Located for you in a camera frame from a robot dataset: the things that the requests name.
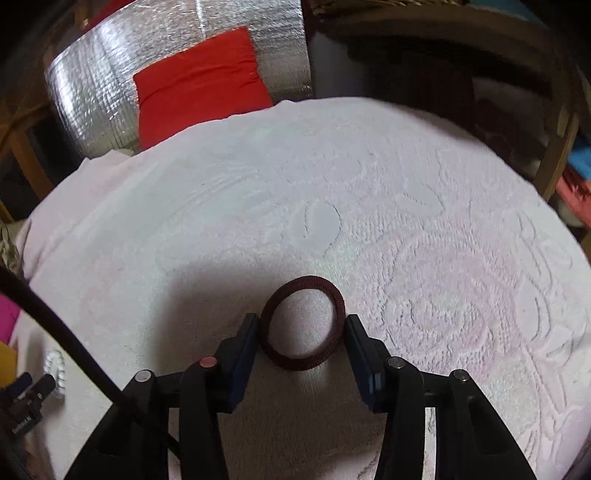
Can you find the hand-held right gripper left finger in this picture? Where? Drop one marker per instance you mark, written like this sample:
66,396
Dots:
242,364

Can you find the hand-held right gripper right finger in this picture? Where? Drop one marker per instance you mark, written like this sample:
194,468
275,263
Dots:
362,364

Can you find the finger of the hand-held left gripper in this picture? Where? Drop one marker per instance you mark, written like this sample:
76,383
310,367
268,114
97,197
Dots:
39,387

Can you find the orange cardboard box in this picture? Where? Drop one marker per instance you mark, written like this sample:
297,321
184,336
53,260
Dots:
7,362

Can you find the pink pillow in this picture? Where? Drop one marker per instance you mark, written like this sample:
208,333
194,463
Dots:
7,316

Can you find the patterned beige cloth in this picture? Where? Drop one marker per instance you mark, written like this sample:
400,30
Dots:
7,247

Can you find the white textured blanket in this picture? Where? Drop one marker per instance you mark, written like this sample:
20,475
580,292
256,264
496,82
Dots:
300,207

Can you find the wooden cabinet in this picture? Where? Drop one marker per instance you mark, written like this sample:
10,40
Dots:
27,152

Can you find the salmon folded cloth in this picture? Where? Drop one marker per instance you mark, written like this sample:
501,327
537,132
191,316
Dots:
575,191

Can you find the red pillow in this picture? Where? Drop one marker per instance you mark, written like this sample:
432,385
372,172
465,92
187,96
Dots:
198,83

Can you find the silver foil insulation sheet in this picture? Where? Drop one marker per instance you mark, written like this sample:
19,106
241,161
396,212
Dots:
92,101

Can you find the blue folded cloth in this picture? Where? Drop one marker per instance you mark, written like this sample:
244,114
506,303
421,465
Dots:
581,162

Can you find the large red cushion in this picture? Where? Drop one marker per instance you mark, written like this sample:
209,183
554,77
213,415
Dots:
108,9

